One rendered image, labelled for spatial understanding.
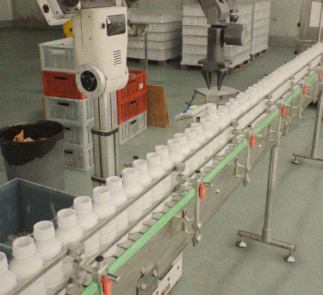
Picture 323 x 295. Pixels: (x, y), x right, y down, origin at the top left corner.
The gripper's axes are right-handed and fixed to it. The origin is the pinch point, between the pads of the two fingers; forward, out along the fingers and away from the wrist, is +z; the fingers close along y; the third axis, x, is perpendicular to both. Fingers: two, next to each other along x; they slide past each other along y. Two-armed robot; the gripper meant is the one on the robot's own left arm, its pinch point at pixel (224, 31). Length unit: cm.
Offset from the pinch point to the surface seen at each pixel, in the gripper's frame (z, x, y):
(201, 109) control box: 28.3, 26.5, -1.7
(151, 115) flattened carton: 127, -224, 174
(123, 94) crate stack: 88, -167, 171
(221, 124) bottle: 27, 43, -17
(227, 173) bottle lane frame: 46, 43, -20
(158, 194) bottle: 34, 90, -17
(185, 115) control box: 29.0, 35.4, 1.3
